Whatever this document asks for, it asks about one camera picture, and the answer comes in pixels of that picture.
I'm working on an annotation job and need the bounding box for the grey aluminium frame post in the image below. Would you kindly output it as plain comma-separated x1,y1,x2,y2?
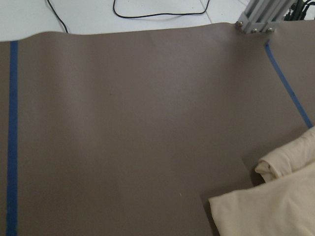
236,0,294,34

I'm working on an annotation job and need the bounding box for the beige long-sleeve printed shirt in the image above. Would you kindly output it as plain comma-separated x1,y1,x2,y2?
209,128,315,236

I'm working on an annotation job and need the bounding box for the black loose table cable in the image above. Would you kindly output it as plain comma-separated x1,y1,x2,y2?
113,0,210,18

